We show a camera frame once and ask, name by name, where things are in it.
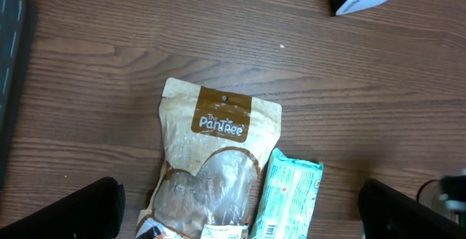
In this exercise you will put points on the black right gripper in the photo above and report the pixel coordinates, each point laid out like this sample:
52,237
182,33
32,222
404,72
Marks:
453,192

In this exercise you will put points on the mint green tissue pack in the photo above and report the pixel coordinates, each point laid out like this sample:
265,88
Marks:
288,198

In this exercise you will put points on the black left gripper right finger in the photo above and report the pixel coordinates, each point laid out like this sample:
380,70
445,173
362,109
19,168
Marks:
388,214

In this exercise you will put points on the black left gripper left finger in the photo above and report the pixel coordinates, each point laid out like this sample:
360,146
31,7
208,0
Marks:
95,211

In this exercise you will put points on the brown white snack bag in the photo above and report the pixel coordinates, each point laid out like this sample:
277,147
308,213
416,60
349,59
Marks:
216,144

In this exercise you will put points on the dark grey plastic basket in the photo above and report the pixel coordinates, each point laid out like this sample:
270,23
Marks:
18,25

